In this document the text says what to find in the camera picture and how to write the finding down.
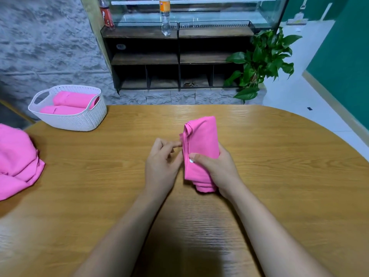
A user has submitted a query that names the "red label cola bottle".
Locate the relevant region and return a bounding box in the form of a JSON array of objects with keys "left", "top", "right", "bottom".
[{"left": 98, "top": 0, "right": 115, "bottom": 29}]

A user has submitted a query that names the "person's left hand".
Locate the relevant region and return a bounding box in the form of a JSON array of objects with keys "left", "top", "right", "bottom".
[{"left": 143, "top": 137, "right": 185, "bottom": 197}]

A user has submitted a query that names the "person's right forearm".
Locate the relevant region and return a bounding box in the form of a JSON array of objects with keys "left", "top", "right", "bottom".
[{"left": 226, "top": 184, "right": 332, "bottom": 277}]

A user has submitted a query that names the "pile of pink cloths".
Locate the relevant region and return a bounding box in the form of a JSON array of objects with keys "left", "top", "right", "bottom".
[{"left": 0, "top": 123, "right": 46, "bottom": 202}]

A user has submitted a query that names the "clear bottle with orange label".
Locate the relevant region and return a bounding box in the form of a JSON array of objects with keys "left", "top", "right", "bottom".
[{"left": 158, "top": 0, "right": 173, "bottom": 37}]

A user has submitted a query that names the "person's left forearm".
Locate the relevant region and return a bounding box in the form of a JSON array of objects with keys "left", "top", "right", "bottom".
[{"left": 74, "top": 190, "right": 165, "bottom": 277}]

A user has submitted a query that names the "dark wooden shelf cabinet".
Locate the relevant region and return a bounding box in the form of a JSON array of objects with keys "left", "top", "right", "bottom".
[{"left": 100, "top": 22, "right": 266, "bottom": 93}]

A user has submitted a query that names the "green potted plant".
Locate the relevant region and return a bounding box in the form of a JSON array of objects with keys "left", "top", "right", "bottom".
[{"left": 223, "top": 28, "right": 303, "bottom": 102}]

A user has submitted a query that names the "pink towel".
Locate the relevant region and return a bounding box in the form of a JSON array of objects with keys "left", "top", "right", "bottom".
[
  {"left": 179, "top": 116, "right": 221, "bottom": 194},
  {"left": 52, "top": 91, "right": 101, "bottom": 110},
  {"left": 38, "top": 105, "right": 85, "bottom": 116}
]

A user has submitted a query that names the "person's right hand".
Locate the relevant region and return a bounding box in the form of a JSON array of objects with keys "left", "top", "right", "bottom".
[{"left": 188, "top": 142, "right": 244, "bottom": 197}]

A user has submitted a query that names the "glass display case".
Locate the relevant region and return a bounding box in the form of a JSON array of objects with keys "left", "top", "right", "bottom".
[{"left": 96, "top": 0, "right": 289, "bottom": 28}]

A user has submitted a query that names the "white woven plastic basket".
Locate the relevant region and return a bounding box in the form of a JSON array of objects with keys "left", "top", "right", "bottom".
[{"left": 27, "top": 84, "right": 109, "bottom": 133}]

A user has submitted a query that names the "white mop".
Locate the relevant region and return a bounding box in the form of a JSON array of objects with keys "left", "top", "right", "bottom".
[{"left": 286, "top": 0, "right": 309, "bottom": 26}]

